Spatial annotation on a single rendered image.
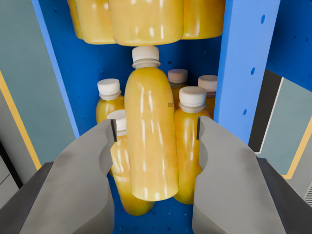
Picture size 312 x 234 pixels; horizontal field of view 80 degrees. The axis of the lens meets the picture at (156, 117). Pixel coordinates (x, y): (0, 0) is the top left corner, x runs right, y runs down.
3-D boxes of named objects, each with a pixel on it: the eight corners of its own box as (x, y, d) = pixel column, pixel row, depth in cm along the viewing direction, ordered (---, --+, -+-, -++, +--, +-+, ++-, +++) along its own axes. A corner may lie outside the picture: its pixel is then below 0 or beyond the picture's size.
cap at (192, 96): (182, 110, 27) (182, 99, 26) (177, 100, 30) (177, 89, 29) (209, 108, 27) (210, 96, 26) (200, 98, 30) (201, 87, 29)
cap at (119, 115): (136, 127, 30) (134, 118, 29) (113, 135, 29) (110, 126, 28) (129, 118, 33) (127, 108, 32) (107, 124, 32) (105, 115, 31)
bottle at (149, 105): (121, 194, 27) (111, 63, 26) (149, 177, 33) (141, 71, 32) (164, 204, 23) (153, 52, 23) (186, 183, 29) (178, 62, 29)
